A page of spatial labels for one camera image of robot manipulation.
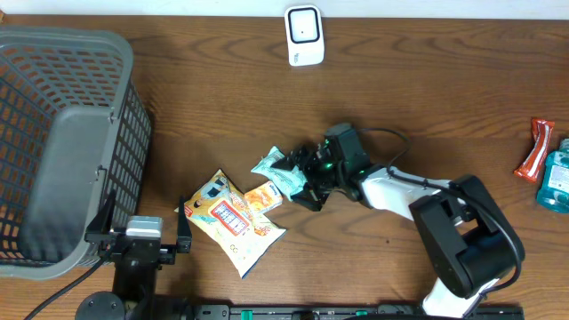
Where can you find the red orange snack bar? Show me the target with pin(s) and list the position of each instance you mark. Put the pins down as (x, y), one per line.
(541, 131)

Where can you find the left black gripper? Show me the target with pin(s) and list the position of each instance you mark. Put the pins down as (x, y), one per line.
(117, 248)

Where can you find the white barcode scanner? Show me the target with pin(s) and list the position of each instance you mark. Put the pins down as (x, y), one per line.
(304, 35)

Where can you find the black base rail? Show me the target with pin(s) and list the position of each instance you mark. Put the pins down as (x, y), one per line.
(383, 311)

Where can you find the light teal snack packet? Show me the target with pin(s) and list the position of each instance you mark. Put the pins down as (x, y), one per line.
(289, 182)

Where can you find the large yellow snack bag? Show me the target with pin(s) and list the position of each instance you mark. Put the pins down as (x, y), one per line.
(219, 209)

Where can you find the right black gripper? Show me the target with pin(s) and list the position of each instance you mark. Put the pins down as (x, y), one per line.
(314, 201)

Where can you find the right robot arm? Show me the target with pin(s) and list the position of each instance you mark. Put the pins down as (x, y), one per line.
(470, 243)

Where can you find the blue mouthwash bottle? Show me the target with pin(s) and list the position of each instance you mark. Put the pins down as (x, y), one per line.
(553, 193)

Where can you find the small orange snack packet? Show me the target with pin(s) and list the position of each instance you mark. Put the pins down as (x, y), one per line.
(264, 198)

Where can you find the grey plastic shopping basket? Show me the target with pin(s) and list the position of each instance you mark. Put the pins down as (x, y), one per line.
(73, 129)

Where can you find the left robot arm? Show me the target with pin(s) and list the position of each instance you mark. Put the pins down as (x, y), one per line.
(133, 295)

